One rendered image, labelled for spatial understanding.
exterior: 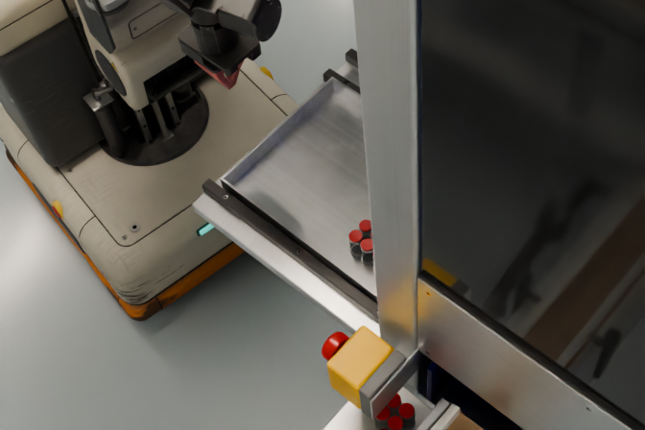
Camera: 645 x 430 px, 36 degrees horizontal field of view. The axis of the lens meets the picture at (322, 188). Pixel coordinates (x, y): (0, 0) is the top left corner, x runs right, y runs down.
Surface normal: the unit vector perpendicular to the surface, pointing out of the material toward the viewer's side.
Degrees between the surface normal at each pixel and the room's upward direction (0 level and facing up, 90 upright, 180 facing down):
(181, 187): 0
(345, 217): 0
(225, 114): 0
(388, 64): 90
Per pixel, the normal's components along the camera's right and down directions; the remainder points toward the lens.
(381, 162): -0.67, 0.65
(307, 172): -0.08, -0.55
